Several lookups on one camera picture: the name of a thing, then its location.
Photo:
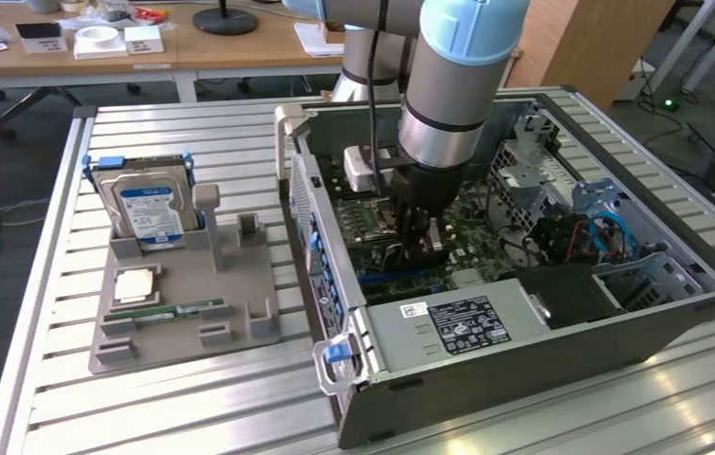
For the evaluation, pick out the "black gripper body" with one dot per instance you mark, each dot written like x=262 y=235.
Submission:
x=425 y=189

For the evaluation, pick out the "low-profile graphics card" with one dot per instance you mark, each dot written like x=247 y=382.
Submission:
x=422 y=260

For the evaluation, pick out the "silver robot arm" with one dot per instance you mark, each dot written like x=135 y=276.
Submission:
x=450 y=95

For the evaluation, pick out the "CPU socket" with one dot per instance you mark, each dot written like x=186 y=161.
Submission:
x=381 y=220

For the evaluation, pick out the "green motherboard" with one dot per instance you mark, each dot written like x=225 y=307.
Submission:
x=475 y=246

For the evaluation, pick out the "perforated metal disk bay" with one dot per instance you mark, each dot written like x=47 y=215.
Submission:
x=521 y=185

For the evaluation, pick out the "blue expansion slot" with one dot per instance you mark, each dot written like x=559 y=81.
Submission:
x=394 y=276

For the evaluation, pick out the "silver chipset heatsink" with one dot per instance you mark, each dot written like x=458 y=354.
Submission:
x=466 y=280

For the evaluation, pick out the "black plastic shroud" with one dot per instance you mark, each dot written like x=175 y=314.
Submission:
x=565 y=294

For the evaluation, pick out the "grey power supply unit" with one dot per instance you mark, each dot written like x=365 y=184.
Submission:
x=401 y=341

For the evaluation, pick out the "white paper stack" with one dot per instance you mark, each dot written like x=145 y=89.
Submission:
x=311 y=42

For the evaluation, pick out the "wooden cabinet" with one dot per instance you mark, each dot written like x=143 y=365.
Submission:
x=583 y=47

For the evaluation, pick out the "slanted metal drive cage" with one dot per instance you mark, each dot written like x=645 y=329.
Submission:
x=653 y=272

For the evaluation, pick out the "grey parts rack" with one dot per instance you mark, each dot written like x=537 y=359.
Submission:
x=203 y=289

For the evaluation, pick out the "device with green light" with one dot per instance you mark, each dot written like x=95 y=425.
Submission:
x=668 y=103

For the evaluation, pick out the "hard disk with blue rails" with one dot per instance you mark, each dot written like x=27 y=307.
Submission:
x=141 y=208

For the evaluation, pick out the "open grey PC case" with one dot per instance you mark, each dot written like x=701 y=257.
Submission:
x=521 y=393

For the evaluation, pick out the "black round lamp base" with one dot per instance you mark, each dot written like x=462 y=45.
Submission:
x=223 y=23

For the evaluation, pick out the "green RAM stick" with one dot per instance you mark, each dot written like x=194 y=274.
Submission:
x=166 y=311

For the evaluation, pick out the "silver CPU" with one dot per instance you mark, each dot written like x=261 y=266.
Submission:
x=134 y=284

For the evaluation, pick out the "plain white box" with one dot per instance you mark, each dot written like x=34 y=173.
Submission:
x=141 y=38

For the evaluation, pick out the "wooden desk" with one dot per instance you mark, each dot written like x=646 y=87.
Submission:
x=109 y=64

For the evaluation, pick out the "red small object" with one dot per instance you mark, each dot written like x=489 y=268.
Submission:
x=147 y=16

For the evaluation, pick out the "flat white box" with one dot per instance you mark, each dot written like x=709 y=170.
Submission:
x=99 y=53

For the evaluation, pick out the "dark small object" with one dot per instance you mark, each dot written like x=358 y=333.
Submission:
x=117 y=15

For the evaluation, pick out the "white tape roll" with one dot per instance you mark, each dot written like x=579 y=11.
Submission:
x=81 y=38

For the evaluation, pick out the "black chair base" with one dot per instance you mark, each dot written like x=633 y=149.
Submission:
x=27 y=103

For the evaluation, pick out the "beige tape roll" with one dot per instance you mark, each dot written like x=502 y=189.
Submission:
x=71 y=5

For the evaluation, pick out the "white box with black top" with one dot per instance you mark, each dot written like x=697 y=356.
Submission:
x=39 y=30

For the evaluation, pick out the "grey cup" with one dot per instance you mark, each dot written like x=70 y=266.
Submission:
x=42 y=5

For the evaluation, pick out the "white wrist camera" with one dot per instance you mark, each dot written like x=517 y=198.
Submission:
x=359 y=170

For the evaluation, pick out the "white table frame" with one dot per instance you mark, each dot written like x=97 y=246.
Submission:
x=680 y=45

